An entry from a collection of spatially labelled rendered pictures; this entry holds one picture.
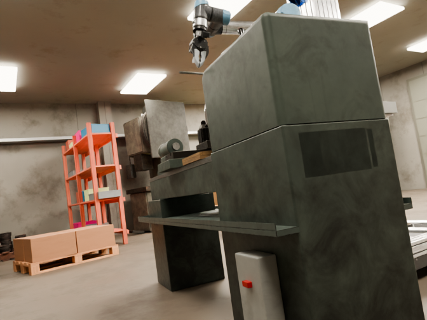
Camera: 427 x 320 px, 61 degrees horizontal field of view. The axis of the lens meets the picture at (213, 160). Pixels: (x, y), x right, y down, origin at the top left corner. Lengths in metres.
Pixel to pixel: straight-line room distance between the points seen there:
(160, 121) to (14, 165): 3.26
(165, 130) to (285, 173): 6.95
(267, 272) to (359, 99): 0.70
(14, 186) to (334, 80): 8.00
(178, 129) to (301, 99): 7.09
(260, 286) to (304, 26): 0.90
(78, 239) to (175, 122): 4.06
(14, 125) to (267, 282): 8.13
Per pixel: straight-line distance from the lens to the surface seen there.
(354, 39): 1.49
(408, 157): 10.93
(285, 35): 1.30
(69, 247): 5.08
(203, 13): 1.95
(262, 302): 1.32
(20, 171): 8.84
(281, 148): 1.18
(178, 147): 2.87
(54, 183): 8.87
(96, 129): 6.61
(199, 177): 2.01
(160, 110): 8.10
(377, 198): 1.40
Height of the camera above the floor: 0.68
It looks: 5 degrees up
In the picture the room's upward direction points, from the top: 8 degrees counter-clockwise
